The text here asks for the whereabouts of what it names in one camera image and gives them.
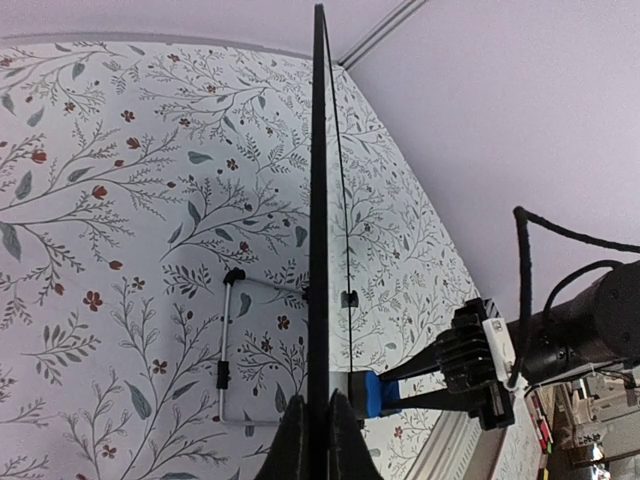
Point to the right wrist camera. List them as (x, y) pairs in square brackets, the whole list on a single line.
[(503, 353)]

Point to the floral patterned table mat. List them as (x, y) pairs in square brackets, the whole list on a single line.
[(133, 178)]

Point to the background whiteboard with writing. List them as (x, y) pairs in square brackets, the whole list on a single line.
[(526, 443)]

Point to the white whiteboard black frame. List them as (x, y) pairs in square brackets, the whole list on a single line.
[(329, 282)]

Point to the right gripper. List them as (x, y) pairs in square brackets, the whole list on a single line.
[(463, 356)]

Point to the blue whiteboard eraser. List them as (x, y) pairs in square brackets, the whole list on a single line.
[(370, 397)]

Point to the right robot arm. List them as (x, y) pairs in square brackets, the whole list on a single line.
[(590, 317)]

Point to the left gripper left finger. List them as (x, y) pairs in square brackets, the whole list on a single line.
[(288, 456)]

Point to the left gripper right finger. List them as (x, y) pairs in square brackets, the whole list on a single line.
[(349, 457)]

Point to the metal wire whiteboard stand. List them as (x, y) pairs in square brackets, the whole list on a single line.
[(223, 365)]

